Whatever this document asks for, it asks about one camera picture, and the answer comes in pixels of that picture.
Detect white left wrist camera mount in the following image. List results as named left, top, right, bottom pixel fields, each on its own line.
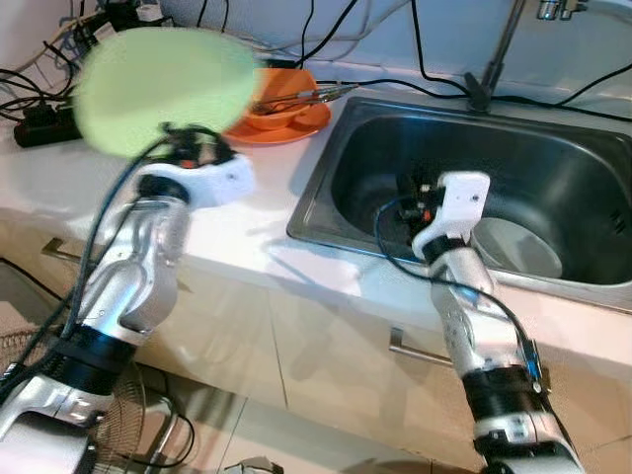
left=133, top=153, right=259, bottom=209

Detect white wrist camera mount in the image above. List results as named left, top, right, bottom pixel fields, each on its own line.
left=411, top=171, right=493, bottom=261
left=133, top=153, right=259, bottom=209

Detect metal kitchen tongs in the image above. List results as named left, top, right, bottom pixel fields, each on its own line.
left=251, top=83, right=362, bottom=116

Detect light green plate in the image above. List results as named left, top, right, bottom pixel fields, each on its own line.
left=73, top=26, right=264, bottom=160

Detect grey robot foot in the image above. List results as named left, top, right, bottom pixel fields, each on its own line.
left=222, top=456, right=285, bottom=474

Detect wire guard floor fan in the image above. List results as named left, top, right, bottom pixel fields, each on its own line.
left=0, top=329, right=198, bottom=474

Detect black power cable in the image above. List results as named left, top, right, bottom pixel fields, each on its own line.
left=523, top=61, right=632, bottom=108
left=408, top=0, right=480, bottom=100

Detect white ceramic bowl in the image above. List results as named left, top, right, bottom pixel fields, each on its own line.
left=471, top=215, right=565, bottom=280

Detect black power adapter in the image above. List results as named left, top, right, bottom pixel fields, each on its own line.
left=94, top=0, right=167, bottom=33

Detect orange plastic plate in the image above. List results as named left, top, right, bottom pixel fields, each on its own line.
left=221, top=97, right=334, bottom=147

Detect black power strip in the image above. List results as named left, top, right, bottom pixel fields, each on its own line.
left=14, top=103, right=88, bottom=150

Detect stainless steel sink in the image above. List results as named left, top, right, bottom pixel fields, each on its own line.
left=286, top=95, right=632, bottom=299

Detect metal cabinet handle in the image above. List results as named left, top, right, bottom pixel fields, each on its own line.
left=39, top=237, right=92, bottom=268

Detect dark metal faucet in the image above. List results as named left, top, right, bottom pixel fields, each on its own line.
left=464, top=0, right=591, bottom=113

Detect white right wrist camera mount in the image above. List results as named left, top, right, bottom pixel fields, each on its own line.
left=411, top=171, right=493, bottom=261

